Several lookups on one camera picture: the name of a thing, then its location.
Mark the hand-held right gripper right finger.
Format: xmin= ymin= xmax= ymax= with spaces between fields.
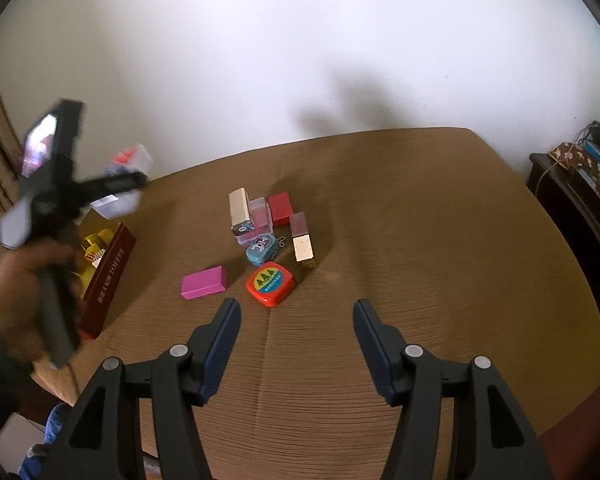
xmin=352 ymin=298 xmax=553 ymax=480

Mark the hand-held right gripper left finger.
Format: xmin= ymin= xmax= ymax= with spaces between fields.
xmin=40 ymin=298 xmax=242 ymax=480

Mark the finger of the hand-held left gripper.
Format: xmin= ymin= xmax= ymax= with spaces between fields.
xmin=72 ymin=170 xmax=150 ymax=203

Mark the dark red lettered box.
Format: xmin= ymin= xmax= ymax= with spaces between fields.
xmin=77 ymin=223 xmax=137 ymax=339

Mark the beige box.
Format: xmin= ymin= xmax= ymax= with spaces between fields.
xmin=228 ymin=187 xmax=255 ymax=237

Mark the gold box with clear top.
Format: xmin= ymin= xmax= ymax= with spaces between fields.
xmin=288 ymin=211 xmax=317 ymax=271

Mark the clear pink plastic box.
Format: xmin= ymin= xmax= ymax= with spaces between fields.
xmin=236 ymin=196 xmax=273 ymax=246

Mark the person's left forearm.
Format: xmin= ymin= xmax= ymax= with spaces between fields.
xmin=0 ymin=305 xmax=56 ymax=441

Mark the person's left hand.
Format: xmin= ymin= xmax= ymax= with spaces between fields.
xmin=0 ymin=237 xmax=83 ymax=361

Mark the yellow packet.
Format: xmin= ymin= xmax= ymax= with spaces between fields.
xmin=78 ymin=227 xmax=117 ymax=295

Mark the red tape measure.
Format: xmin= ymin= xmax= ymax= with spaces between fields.
xmin=245 ymin=261 xmax=297 ymax=308

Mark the small red box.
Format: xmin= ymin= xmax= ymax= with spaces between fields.
xmin=267 ymin=192 xmax=295 ymax=227

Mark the person's blue jeans leg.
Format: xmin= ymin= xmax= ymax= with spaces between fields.
xmin=22 ymin=402 xmax=73 ymax=480

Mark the white box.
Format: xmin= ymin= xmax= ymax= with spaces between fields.
xmin=0 ymin=412 xmax=47 ymax=476

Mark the dark wooden cabinet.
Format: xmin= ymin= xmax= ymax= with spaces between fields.
xmin=527 ymin=152 xmax=600 ymax=321

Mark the patterned brown cloth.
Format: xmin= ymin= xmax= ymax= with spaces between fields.
xmin=550 ymin=142 xmax=600 ymax=221

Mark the blue tin with keychain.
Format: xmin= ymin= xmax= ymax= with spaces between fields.
xmin=245 ymin=233 xmax=287 ymax=267

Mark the white cable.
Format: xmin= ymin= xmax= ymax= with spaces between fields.
xmin=534 ymin=144 xmax=581 ymax=196

